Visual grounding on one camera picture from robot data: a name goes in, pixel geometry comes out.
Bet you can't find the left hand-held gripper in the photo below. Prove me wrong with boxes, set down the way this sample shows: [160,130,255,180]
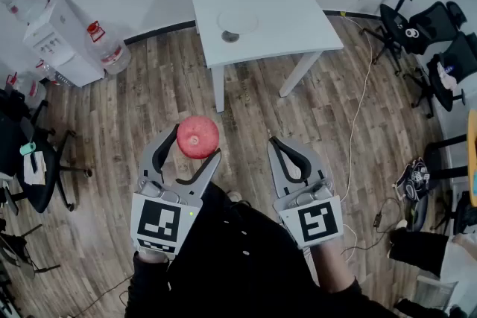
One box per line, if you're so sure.
[130,125,223,261]

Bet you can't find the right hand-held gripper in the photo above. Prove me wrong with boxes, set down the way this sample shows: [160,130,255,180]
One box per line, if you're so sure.
[267,136,344,249]

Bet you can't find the red apple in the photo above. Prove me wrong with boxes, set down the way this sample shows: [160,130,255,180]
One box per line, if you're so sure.
[176,115,220,160]

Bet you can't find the clear glass plate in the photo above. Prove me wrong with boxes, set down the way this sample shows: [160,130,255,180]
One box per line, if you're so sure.
[218,9,259,35]

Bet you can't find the person's right forearm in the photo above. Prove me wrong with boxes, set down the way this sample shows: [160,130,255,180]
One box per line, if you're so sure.
[309,237,373,310]

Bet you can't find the person's left forearm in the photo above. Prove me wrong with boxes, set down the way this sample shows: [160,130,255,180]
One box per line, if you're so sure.
[126,248,176,318]

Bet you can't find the white table leg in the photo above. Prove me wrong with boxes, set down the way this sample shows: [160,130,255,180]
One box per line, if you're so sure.
[279,51,323,98]
[211,65,226,113]

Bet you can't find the person's black clothing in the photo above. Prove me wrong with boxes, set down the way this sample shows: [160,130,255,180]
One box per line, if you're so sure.
[163,180,396,318]

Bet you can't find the clear water jug red cap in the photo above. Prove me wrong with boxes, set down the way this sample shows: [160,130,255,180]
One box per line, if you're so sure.
[35,59,57,86]
[84,20,132,75]
[5,72,48,109]

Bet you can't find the white paper sheets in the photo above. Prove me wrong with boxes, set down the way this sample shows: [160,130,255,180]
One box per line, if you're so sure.
[22,150,48,185]

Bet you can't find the white water dispenser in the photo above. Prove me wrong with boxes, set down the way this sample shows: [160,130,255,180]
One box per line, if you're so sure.
[22,0,105,89]

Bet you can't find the black mesh office chair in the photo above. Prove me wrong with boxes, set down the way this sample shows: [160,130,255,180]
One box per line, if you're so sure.
[359,0,469,76]
[404,31,477,119]

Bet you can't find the yellow round table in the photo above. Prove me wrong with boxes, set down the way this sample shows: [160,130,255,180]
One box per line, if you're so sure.
[467,109,477,208]

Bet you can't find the white cloth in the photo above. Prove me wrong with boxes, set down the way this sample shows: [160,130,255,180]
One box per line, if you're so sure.
[437,62,458,90]

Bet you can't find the black power adapter cable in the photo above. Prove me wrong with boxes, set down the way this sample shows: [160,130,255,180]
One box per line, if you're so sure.
[350,197,404,250]

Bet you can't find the white floor cable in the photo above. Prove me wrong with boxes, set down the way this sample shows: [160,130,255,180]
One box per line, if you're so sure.
[339,12,374,203]

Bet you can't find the bag with tangled cables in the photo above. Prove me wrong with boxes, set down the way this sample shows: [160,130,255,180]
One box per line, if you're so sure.
[393,158,432,199]

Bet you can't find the black stand frame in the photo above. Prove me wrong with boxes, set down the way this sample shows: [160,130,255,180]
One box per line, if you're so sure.
[0,223,61,281]

